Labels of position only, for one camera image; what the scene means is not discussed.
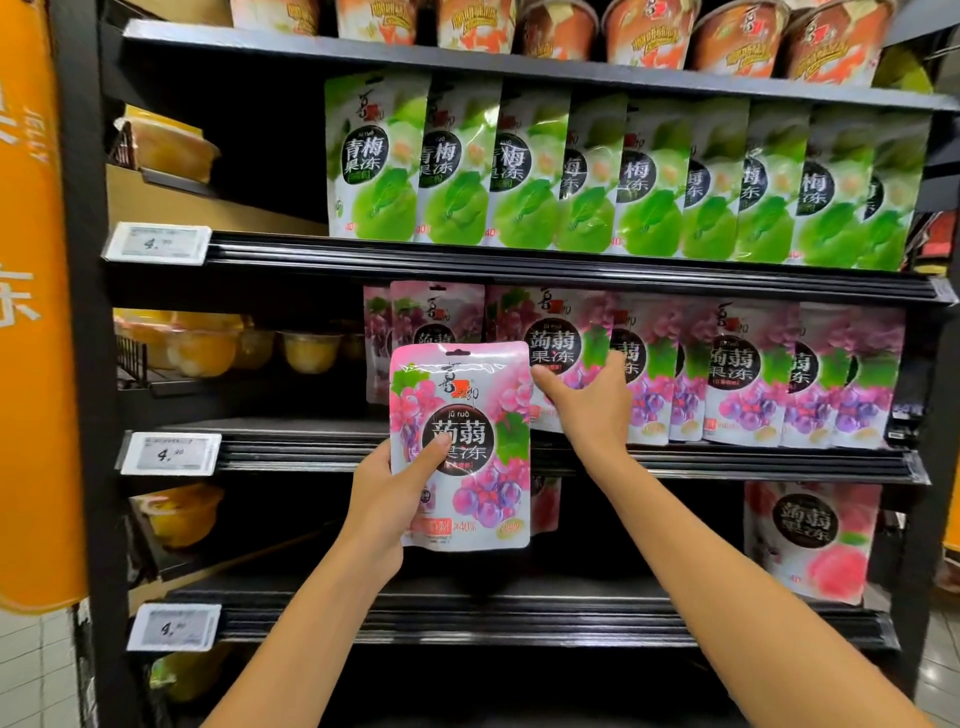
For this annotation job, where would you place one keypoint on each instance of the green round object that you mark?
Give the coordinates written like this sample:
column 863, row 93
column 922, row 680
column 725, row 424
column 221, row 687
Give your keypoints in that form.
column 905, row 72

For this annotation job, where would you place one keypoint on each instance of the brown cardboard sheet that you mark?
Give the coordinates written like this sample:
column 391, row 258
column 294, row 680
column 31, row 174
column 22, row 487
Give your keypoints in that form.
column 195, row 210

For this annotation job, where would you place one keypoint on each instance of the person's right hand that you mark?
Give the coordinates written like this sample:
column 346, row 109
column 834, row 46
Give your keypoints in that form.
column 600, row 428

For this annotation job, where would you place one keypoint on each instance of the row of green-white bags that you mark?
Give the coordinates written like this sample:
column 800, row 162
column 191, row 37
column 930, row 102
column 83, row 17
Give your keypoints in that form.
column 645, row 180

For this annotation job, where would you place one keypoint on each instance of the white price tag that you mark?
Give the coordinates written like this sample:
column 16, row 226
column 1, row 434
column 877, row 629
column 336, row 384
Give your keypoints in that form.
column 174, row 627
column 171, row 453
column 158, row 243

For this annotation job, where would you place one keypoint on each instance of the person's left hand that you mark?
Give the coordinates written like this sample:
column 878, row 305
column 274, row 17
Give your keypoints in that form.
column 375, row 518

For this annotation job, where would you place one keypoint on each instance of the row of purple-white bags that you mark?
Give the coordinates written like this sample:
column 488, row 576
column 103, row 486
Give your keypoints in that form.
column 750, row 375

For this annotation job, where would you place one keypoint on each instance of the person's right forearm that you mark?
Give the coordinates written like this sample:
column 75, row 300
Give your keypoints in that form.
column 750, row 615

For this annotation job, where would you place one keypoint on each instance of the purple-white jelly bag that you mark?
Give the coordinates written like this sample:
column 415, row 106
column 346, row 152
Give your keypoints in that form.
column 458, row 435

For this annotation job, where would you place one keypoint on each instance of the dark grey metal shelf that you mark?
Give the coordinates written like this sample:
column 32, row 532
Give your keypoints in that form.
column 525, row 267

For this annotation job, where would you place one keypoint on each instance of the pink-white jelly bag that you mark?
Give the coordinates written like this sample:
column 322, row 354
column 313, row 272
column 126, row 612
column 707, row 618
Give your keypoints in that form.
column 546, row 507
column 818, row 540

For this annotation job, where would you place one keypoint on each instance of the stack of orange tubs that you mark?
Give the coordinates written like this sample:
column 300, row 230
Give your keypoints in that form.
column 645, row 30

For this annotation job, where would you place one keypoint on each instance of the person's left forearm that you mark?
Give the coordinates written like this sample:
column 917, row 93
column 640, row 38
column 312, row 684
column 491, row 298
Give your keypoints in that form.
column 300, row 645

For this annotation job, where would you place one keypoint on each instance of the row of yellow tubs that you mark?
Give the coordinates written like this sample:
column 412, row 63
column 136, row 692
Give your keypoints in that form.
column 195, row 348

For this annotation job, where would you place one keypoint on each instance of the orange aisle sign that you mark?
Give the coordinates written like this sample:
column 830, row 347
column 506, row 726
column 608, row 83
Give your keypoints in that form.
column 38, row 375

